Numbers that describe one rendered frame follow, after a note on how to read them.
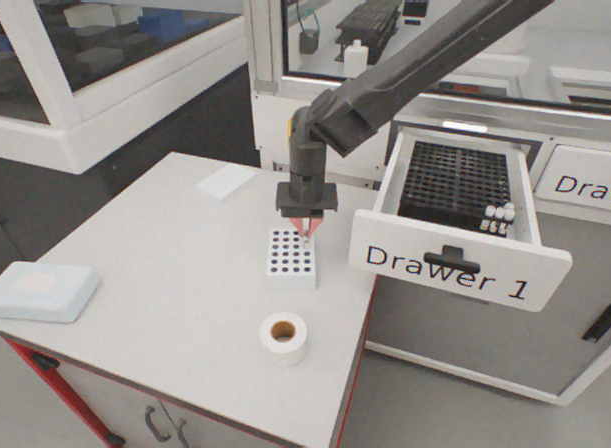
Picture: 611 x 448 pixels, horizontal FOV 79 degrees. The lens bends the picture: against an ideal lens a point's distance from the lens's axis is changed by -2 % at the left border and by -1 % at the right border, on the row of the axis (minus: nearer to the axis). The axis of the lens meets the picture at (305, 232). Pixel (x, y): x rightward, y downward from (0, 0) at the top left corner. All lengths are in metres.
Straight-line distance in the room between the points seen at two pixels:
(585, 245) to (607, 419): 0.79
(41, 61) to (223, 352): 0.66
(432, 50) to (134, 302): 0.58
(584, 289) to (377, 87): 0.80
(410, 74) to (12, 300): 0.67
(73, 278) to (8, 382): 1.07
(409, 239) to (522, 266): 0.15
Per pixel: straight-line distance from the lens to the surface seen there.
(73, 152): 0.99
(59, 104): 0.96
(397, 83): 0.50
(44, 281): 0.75
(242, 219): 0.81
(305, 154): 0.55
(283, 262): 0.67
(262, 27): 0.86
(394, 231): 0.55
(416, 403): 1.44
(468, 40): 0.49
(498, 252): 0.57
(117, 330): 0.68
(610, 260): 1.08
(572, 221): 0.99
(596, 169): 0.89
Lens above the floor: 1.27
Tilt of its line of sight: 41 degrees down
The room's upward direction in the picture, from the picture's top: straight up
